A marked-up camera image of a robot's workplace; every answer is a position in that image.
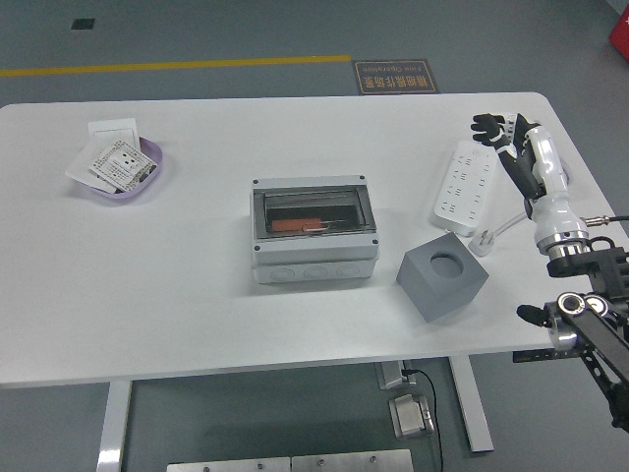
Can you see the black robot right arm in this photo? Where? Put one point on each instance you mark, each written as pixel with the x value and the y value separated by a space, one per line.
pixel 580 263

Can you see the metal base plate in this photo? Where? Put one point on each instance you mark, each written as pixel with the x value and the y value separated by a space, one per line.
pixel 228 465
pixel 351 462

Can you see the orange cylinder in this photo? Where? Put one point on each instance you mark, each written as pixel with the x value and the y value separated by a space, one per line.
pixel 295 225

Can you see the white power strip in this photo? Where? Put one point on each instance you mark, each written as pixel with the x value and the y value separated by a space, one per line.
pixel 464 182

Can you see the white wall switch plate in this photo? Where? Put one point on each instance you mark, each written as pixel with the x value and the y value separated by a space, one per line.
pixel 113 129

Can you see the white flat card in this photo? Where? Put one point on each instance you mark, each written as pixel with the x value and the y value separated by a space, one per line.
pixel 81 167

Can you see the brown floor sign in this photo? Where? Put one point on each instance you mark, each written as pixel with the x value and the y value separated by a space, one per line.
pixel 395 77

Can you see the purple plastic tray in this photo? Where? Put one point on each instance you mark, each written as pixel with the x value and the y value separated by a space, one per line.
pixel 153 152

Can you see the red object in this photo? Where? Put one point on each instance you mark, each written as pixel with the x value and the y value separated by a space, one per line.
pixel 620 32

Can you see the metal floor socket box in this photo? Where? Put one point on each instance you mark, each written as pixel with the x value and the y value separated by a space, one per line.
pixel 410 415

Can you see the black table control panel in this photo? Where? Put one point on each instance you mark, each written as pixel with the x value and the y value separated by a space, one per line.
pixel 531 355

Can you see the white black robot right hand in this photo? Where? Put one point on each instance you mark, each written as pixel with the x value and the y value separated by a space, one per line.
pixel 550 187

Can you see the white table leg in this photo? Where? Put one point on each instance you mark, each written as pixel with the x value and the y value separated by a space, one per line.
pixel 472 403
pixel 114 428

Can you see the packaged white wall socket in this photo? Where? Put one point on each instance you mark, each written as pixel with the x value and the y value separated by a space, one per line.
pixel 123 164

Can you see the grey junction box with lid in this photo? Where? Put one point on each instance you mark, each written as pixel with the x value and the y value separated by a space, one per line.
pixel 314 248

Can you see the grey cube with round hole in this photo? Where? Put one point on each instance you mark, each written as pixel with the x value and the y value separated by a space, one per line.
pixel 422 280

